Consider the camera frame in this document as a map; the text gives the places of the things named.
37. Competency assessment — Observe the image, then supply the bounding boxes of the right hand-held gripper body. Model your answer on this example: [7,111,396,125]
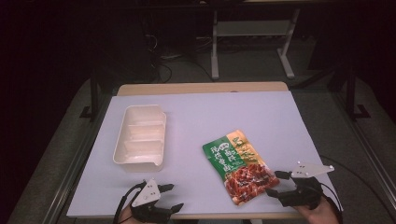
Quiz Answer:
[277,161,336,210]

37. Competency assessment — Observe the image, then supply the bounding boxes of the thin black floor cable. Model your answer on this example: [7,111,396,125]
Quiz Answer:
[320,154,396,224]

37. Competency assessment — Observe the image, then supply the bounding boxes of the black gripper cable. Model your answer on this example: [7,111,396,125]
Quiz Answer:
[112,181,148,224]
[319,181,345,224]

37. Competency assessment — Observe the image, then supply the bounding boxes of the aluminium frame rail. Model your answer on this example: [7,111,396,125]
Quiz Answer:
[332,92,396,204]
[41,92,112,224]

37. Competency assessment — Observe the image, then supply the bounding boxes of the white metal desk frame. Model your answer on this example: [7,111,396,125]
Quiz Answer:
[210,8,302,81]

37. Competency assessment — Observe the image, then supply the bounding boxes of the pale lilac table mat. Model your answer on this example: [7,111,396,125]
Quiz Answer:
[65,90,344,219]

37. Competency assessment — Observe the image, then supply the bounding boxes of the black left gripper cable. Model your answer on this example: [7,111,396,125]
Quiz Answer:
[112,181,148,224]

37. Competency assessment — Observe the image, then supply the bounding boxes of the green snack packet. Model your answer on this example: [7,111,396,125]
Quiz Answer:
[202,129,281,206]

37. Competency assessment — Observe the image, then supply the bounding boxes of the person's left hand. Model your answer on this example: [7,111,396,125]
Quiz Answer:
[119,203,148,224]

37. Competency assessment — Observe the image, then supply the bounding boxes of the black metal stand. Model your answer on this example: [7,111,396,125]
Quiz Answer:
[78,68,101,122]
[341,66,372,122]

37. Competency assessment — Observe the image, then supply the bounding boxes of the cream plastic divided tray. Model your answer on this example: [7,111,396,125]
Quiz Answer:
[112,104,168,174]

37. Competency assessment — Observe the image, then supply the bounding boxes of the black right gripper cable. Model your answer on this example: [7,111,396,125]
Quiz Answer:
[319,181,345,224]

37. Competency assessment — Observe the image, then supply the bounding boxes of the person's right hand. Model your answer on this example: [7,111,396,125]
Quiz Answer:
[293,196,341,224]

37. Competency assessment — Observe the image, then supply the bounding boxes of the black floor cables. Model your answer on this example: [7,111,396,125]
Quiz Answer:
[142,31,216,84]

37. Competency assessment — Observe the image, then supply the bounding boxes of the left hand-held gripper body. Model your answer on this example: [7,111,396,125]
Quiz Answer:
[130,177,176,224]

